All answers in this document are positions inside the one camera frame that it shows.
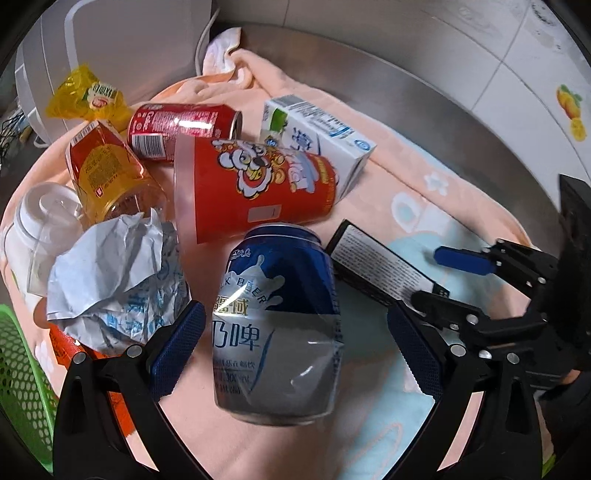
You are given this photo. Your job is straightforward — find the black small carton box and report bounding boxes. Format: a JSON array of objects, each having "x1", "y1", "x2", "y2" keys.
[{"x1": 325, "y1": 220, "x2": 450, "y2": 313}]

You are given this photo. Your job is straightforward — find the orange snack packet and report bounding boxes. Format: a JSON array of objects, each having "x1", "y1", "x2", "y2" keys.
[{"x1": 49, "y1": 324, "x2": 135, "y2": 437}]

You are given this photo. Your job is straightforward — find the white paper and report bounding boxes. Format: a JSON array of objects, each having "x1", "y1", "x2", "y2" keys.
[{"x1": 46, "y1": 209, "x2": 189, "y2": 356}]

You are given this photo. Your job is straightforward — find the blue milk beer can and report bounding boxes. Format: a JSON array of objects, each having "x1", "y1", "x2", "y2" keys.
[{"x1": 211, "y1": 223, "x2": 344, "y2": 426}]

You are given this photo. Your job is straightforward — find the white milk carton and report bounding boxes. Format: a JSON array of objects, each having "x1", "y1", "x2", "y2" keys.
[{"x1": 259, "y1": 95, "x2": 376, "y2": 201}]

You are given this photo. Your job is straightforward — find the red yellow drink carton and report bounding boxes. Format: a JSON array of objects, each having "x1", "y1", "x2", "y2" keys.
[{"x1": 65, "y1": 120, "x2": 168, "y2": 224}]

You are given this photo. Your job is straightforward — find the red cola can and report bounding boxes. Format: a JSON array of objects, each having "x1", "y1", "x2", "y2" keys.
[{"x1": 127, "y1": 103, "x2": 242, "y2": 163}]

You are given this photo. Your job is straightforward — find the yellow plastic wrapper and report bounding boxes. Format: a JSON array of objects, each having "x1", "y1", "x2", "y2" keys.
[{"x1": 45, "y1": 64, "x2": 132, "y2": 132}]

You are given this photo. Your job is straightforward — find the green plastic waste basket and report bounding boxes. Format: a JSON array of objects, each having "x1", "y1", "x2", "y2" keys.
[{"x1": 0, "y1": 304, "x2": 58, "y2": 474}]

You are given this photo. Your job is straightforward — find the peach flower-print blanket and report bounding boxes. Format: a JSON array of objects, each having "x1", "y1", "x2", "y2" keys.
[{"x1": 0, "y1": 48, "x2": 555, "y2": 480}]

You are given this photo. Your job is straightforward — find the white cloth rag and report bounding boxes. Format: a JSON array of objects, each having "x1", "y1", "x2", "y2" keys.
[{"x1": 201, "y1": 27, "x2": 242, "y2": 79}]

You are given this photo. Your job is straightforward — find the white microwave oven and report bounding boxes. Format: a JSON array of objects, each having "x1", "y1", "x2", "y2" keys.
[{"x1": 15, "y1": 0, "x2": 215, "y2": 144}]

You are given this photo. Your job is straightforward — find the tangled cables on counter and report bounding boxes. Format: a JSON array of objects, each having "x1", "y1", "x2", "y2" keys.
[{"x1": 0, "y1": 108, "x2": 33, "y2": 163}]

